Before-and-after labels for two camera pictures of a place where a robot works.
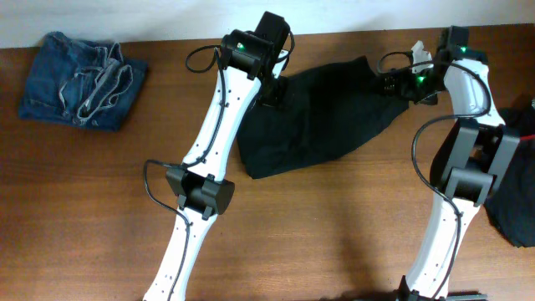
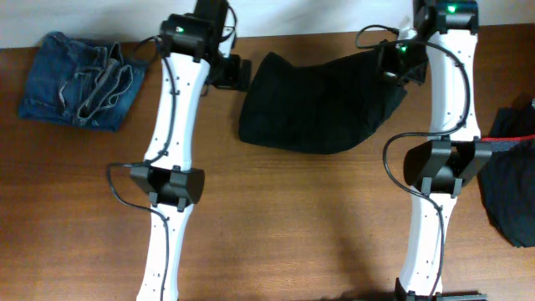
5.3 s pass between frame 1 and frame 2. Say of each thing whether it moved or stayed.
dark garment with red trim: stayed
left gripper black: moved
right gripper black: moved
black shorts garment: moved
